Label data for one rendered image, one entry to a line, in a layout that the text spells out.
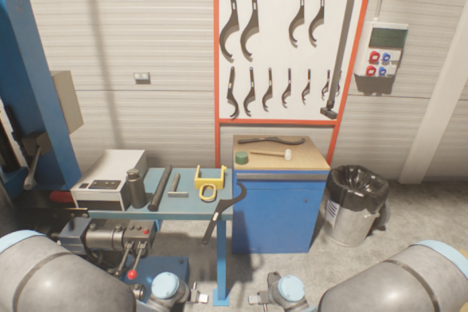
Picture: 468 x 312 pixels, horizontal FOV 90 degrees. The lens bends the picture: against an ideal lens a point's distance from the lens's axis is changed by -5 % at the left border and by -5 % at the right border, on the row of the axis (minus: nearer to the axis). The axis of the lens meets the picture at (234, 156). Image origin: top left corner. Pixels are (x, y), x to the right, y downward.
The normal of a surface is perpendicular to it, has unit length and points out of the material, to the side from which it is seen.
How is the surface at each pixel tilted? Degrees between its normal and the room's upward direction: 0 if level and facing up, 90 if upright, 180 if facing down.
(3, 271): 35
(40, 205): 0
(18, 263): 15
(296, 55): 90
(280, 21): 90
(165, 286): 19
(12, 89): 90
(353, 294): 45
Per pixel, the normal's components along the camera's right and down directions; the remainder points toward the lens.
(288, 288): 0.17, -0.68
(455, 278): 0.25, -0.45
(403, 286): -0.21, -0.73
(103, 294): 0.73, -0.58
